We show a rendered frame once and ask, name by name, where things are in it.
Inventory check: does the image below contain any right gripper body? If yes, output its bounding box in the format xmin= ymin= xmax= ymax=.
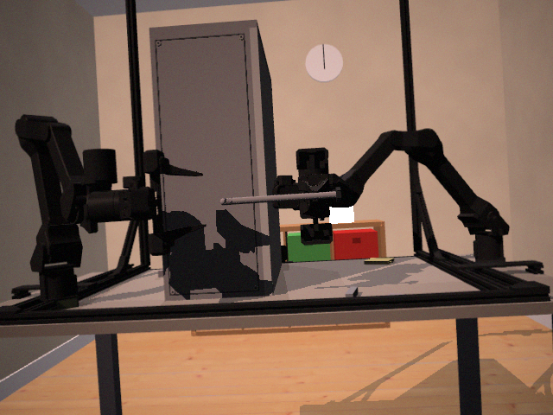
xmin=113 ymin=150 xmax=170 ymax=256

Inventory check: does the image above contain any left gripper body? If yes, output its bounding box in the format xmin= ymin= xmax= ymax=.
xmin=296 ymin=148 xmax=333 ymax=245

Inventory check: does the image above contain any pale yellow flat block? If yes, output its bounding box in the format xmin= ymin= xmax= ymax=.
xmin=364 ymin=258 xmax=394 ymax=265

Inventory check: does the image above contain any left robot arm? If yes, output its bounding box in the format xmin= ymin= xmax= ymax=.
xmin=272 ymin=129 xmax=510 ymax=260

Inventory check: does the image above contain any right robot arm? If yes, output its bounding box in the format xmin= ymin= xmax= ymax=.
xmin=15 ymin=114 xmax=151 ymax=303

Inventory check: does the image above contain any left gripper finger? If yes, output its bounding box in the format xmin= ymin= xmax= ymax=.
xmin=298 ymin=174 xmax=329 ymax=193
xmin=299 ymin=199 xmax=331 ymax=219

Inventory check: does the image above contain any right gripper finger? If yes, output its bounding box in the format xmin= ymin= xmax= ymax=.
xmin=160 ymin=156 xmax=203 ymax=176
xmin=164 ymin=224 xmax=207 ymax=248

